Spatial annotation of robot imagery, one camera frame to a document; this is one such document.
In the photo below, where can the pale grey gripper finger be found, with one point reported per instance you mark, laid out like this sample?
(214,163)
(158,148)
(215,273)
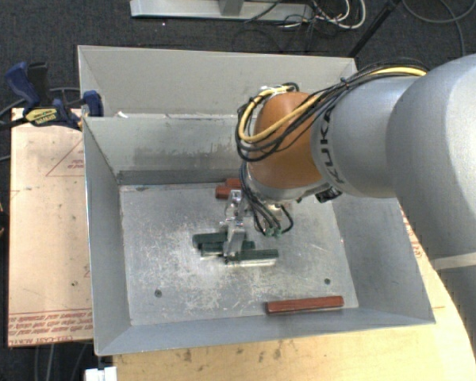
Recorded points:
(230,258)
(238,240)

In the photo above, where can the dark green block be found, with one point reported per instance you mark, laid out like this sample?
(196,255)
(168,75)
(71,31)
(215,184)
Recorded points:
(207,238)
(212,247)
(262,254)

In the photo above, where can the red-brown flat block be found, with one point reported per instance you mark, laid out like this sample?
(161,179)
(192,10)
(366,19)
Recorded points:
(304,305)
(233,182)
(223,192)

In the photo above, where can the grey metal bin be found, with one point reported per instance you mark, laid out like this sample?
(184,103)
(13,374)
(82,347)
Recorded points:
(174,260)

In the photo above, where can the black cylinder on white bracket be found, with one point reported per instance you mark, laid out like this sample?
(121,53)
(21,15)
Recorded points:
(328,195)

